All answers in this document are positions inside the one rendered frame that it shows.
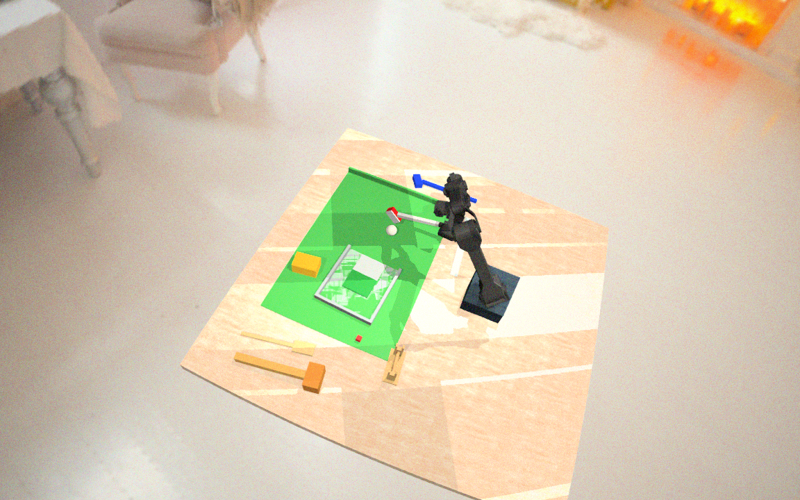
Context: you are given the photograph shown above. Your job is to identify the green putting mat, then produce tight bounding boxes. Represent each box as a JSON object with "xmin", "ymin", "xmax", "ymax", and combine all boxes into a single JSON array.
[{"xmin": 261, "ymin": 172, "xmax": 449, "ymax": 361}]

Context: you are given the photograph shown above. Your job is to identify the blue putter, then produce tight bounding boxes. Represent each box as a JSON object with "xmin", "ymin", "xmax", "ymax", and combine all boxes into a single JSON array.
[{"xmin": 412, "ymin": 174, "xmax": 478, "ymax": 203}]

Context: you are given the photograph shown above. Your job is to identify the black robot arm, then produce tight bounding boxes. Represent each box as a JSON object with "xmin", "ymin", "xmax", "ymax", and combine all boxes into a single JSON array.
[{"xmin": 434, "ymin": 172, "xmax": 510, "ymax": 308}]

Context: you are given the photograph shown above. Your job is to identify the yellow block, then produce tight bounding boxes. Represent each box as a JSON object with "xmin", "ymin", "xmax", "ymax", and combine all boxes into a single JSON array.
[{"xmin": 292, "ymin": 251, "xmax": 321, "ymax": 278}]

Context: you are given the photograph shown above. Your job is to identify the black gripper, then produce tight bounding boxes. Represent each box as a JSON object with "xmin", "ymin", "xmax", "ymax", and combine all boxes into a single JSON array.
[{"xmin": 437, "ymin": 210, "xmax": 467, "ymax": 241}]

